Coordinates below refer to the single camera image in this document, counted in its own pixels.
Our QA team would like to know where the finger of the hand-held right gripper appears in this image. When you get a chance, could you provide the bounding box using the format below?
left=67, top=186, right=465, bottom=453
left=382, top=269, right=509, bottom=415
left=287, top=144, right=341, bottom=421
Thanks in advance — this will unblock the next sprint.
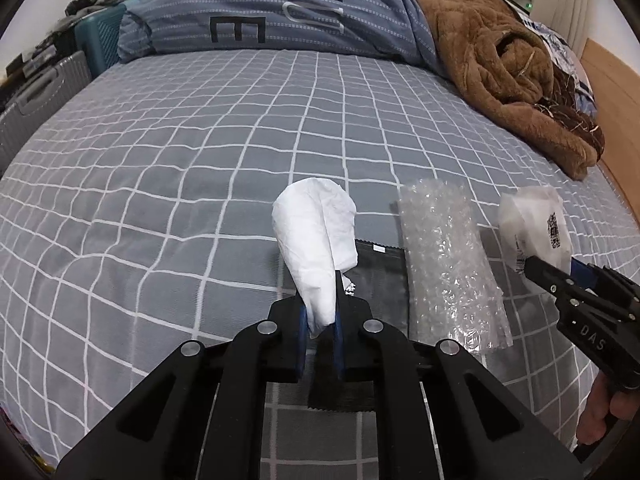
left=522, top=255, right=576, bottom=306
left=570, top=259, right=608, bottom=286

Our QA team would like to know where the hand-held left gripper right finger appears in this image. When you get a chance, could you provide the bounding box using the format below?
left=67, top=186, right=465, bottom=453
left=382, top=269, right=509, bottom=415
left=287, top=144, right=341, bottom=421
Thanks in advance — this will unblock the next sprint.
left=332, top=270, right=583, bottom=480

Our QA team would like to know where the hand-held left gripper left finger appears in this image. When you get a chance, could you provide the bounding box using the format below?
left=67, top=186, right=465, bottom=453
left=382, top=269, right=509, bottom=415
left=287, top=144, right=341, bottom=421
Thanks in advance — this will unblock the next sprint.
left=57, top=294, right=307, bottom=480

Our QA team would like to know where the white plastic bag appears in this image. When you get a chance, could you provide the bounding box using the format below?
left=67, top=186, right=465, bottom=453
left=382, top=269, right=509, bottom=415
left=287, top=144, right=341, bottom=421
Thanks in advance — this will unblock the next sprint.
left=497, top=185, right=573, bottom=293

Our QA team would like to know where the white tissue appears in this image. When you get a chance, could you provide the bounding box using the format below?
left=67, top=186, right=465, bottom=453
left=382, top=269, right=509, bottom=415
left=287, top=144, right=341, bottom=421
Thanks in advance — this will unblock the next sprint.
left=271, top=177, right=359, bottom=341

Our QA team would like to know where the person's right hand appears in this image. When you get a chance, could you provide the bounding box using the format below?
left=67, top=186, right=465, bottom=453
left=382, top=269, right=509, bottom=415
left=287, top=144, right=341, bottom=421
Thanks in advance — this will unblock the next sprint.
left=575, top=374, right=634, bottom=448

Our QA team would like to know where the black fabric swatch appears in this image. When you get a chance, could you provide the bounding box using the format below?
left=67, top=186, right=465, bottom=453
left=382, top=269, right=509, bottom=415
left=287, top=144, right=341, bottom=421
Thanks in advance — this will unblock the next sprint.
left=306, top=240, right=412, bottom=413

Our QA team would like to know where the clear bubble wrap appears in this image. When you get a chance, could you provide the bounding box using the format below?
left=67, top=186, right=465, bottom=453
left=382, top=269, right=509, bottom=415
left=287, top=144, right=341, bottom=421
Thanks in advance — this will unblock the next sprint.
left=390, top=180, right=515, bottom=358

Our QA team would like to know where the printed pillow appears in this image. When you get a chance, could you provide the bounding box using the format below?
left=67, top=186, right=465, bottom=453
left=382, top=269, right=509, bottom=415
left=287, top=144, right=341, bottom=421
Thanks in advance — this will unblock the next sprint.
left=515, top=10, right=598, bottom=121

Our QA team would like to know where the bed with grey checked sheet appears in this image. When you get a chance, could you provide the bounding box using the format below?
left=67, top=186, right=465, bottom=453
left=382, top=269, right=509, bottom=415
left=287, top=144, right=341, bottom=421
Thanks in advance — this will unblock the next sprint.
left=0, top=49, right=631, bottom=480

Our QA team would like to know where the brown fleece garment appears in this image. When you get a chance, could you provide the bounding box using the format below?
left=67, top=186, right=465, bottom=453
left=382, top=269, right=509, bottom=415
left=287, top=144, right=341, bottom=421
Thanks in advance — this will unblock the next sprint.
left=414, top=0, right=606, bottom=181

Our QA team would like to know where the blue printed quilt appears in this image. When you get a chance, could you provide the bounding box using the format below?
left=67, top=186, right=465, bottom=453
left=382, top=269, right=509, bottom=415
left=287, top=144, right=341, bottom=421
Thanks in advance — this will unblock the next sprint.
left=117, top=0, right=451, bottom=78

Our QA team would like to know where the grey suitcase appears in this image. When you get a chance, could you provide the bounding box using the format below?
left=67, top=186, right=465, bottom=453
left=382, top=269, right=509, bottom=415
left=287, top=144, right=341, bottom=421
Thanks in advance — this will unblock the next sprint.
left=0, top=50, right=93, bottom=171

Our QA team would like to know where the teal suitcase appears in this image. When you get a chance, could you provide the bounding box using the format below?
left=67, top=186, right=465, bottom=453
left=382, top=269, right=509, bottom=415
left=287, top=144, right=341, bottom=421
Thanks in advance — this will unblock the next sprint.
left=75, top=4, right=128, bottom=80

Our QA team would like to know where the black box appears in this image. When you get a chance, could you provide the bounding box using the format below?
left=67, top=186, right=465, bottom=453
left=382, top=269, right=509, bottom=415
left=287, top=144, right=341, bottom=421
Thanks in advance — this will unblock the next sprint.
left=5, top=35, right=76, bottom=91

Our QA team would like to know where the wooden bed frame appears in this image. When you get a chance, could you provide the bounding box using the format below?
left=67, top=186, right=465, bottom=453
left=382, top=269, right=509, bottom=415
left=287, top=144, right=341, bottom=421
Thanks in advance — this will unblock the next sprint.
left=580, top=37, right=640, bottom=211

